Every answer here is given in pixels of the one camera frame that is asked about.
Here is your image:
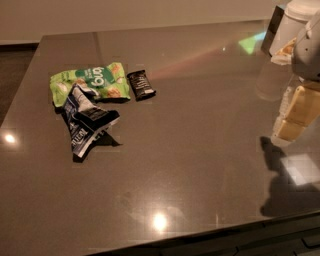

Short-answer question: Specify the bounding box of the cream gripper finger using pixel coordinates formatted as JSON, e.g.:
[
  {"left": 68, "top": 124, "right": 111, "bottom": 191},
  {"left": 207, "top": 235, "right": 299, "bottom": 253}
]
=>
[
  {"left": 273, "top": 86, "right": 295, "bottom": 135},
  {"left": 276, "top": 85, "right": 320, "bottom": 142}
]

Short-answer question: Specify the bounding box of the black rxbar chocolate bar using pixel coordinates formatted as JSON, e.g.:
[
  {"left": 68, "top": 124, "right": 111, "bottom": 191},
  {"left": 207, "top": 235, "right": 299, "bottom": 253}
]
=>
[{"left": 127, "top": 70, "right": 156, "bottom": 101}]

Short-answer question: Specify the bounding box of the dark panel behind robot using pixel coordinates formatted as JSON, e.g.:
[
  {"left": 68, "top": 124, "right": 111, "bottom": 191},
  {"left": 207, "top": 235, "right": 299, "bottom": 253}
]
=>
[{"left": 261, "top": 5, "right": 284, "bottom": 56}]

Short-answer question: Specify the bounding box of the green snack bag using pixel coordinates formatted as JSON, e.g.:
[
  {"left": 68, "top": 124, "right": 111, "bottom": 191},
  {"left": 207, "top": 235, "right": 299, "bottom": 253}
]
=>
[{"left": 50, "top": 62, "right": 130, "bottom": 107}]

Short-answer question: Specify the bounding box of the blue white chip bag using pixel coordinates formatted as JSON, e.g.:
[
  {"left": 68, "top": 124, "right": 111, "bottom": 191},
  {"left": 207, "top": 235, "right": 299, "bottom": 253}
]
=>
[{"left": 63, "top": 84, "right": 120, "bottom": 158}]

